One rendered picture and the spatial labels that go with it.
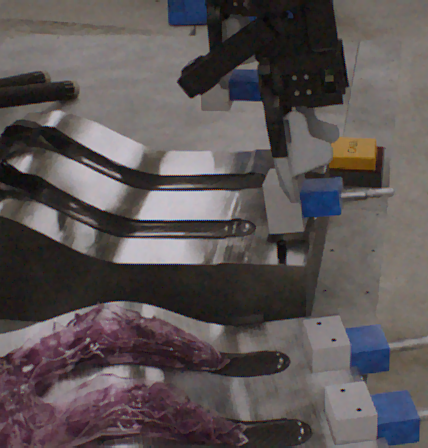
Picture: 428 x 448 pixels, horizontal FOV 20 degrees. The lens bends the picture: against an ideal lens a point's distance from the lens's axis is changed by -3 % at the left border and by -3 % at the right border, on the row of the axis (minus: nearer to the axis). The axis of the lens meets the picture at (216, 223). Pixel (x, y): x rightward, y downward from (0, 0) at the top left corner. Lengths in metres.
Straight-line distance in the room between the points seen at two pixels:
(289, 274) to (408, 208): 1.97
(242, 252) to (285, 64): 0.20
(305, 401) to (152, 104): 0.83
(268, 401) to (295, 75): 0.32
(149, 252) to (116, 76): 0.71
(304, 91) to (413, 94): 2.68
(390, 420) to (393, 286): 1.81
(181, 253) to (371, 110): 0.60
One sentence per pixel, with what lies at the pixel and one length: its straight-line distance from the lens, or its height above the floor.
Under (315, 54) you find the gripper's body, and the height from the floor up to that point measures 1.09.
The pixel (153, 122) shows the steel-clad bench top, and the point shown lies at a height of 0.80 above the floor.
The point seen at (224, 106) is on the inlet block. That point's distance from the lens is 1.51.
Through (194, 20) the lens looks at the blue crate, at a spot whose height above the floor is 0.02.
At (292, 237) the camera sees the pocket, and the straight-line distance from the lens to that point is 1.30.
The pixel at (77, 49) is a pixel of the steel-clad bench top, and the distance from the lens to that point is 2.06.
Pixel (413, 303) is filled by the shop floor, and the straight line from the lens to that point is 2.78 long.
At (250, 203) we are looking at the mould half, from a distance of 1.32.
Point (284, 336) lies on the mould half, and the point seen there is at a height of 0.85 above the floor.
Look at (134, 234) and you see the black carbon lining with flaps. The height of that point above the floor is 0.88.
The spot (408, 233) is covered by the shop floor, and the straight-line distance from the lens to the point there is 3.06.
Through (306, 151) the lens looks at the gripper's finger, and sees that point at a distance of 1.19.
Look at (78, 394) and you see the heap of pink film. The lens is 1.01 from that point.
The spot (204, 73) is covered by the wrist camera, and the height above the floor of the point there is 1.07.
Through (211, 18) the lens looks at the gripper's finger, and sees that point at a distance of 1.44.
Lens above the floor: 1.52
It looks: 29 degrees down
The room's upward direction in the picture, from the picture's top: 3 degrees counter-clockwise
